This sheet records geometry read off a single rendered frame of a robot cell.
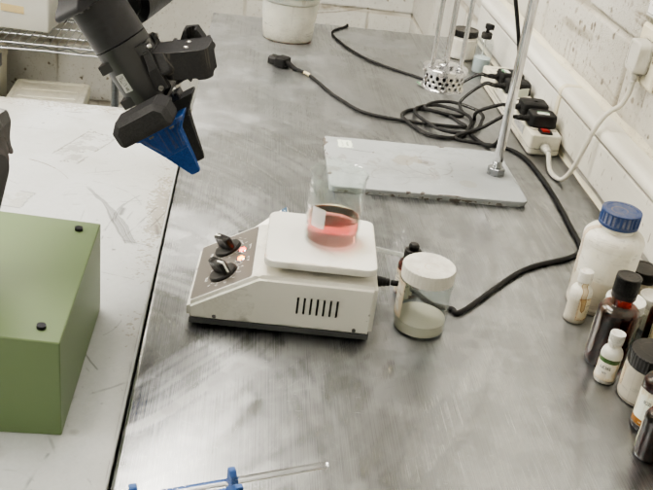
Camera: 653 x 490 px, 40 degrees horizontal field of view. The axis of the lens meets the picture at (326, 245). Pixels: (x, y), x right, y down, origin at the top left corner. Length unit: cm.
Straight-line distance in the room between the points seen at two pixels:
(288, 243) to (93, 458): 31
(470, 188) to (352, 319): 48
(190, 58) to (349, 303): 30
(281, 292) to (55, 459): 29
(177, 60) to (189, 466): 40
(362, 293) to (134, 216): 38
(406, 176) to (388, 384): 53
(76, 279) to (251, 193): 48
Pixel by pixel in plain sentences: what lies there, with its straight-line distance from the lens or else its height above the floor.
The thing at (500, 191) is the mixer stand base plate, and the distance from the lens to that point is 141.
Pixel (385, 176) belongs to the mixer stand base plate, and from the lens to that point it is 138.
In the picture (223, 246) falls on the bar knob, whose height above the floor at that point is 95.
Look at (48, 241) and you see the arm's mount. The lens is 93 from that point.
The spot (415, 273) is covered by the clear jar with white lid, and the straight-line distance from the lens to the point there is 98.
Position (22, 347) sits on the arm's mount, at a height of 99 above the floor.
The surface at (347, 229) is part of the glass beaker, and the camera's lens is 97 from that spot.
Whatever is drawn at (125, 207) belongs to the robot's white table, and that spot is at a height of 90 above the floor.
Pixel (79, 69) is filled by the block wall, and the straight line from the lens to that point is 355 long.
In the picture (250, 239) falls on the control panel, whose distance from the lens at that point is 104.
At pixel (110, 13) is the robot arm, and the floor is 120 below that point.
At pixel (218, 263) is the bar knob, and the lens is 98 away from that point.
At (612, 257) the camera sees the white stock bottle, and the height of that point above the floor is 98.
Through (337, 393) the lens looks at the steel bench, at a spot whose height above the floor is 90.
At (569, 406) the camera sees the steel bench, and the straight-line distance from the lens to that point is 97.
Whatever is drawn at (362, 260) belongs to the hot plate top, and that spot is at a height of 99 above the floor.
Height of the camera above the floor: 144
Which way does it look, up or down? 28 degrees down
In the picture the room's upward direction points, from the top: 8 degrees clockwise
